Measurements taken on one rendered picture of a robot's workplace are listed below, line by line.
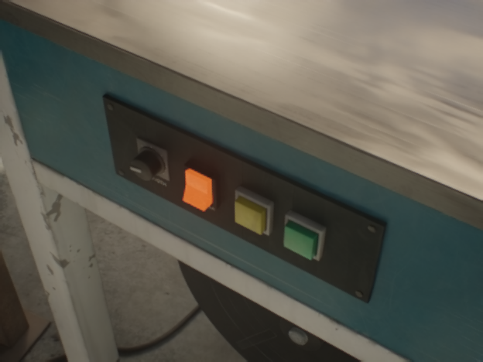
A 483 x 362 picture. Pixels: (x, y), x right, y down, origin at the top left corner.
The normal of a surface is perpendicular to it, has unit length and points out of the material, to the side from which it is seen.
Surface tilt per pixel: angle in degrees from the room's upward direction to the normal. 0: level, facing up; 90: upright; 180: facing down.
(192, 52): 0
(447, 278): 90
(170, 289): 0
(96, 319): 90
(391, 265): 90
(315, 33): 0
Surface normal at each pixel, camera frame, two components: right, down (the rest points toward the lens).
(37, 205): -0.56, 0.59
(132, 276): 0.00, -0.71
